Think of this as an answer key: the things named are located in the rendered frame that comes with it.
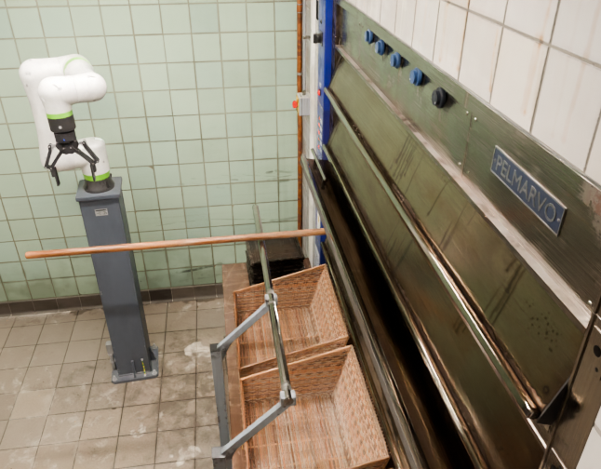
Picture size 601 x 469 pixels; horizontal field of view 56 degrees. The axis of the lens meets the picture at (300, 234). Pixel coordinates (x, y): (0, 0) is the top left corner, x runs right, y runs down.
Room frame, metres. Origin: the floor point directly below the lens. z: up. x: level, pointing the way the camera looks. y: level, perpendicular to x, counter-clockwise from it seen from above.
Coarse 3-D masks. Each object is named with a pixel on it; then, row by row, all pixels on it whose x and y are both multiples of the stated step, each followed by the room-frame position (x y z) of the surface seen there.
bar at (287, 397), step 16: (256, 208) 2.32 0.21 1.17; (256, 224) 2.18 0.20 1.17; (272, 288) 1.70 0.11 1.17; (272, 304) 1.60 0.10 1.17; (256, 320) 1.64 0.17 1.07; (272, 320) 1.52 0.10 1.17; (224, 352) 1.63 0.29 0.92; (288, 384) 1.22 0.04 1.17; (224, 400) 1.61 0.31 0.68; (288, 400) 1.16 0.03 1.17; (224, 416) 1.61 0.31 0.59; (272, 416) 1.17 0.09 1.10; (224, 432) 1.61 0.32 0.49; (256, 432) 1.16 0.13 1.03; (224, 448) 1.15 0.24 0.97; (224, 464) 1.13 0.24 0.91
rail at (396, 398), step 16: (304, 160) 2.30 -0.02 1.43; (320, 208) 1.88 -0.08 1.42; (336, 240) 1.63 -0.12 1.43; (352, 288) 1.36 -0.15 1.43; (368, 320) 1.21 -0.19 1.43; (368, 336) 1.16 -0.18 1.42; (384, 368) 1.02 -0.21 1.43; (400, 400) 0.92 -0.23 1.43; (400, 416) 0.88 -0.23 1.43; (416, 448) 0.79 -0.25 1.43; (416, 464) 0.76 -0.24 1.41
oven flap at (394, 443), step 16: (336, 272) 2.12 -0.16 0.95; (336, 288) 2.00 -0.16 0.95; (352, 320) 1.79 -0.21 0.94; (352, 336) 1.69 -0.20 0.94; (368, 352) 1.57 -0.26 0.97; (368, 368) 1.52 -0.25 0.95; (368, 384) 1.44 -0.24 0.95; (384, 400) 1.35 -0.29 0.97; (384, 416) 1.29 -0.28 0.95; (384, 432) 1.23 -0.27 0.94; (400, 448) 1.16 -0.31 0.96; (400, 464) 1.11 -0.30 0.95
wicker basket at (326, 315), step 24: (240, 288) 2.28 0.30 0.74; (264, 288) 2.29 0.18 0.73; (288, 288) 2.31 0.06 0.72; (312, 288) 2.32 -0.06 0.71; (240, 312) 2.27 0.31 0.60; (288, 312) 2.28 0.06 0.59; (312, 312) 2.28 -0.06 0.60; (336, 312) 2.00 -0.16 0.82; (240, 336) 2.10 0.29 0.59; (264, 336) 2.10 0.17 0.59; (288, 336) 2.10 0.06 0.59; (312, 336) 2.10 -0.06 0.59; (336, 336) 1.90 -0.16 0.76; (240, 360) 1.93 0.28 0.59; (264, 360) 1.75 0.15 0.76; (288, 360) 1.76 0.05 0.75; (336, 360) 1.79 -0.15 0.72
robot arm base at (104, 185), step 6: (102, 180) 2.46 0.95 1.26; (108, 180) 2.49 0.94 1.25; (84, 186) 2.47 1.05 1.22; (90, 186) 2.44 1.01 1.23; (96, 186) 2.44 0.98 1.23; (102, 186) 2.45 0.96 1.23; (108, 186) 2.48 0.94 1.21; (90, 192) 2.43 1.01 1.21; (96, 192) 2.43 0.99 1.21; (102, 192) 2.44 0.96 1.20
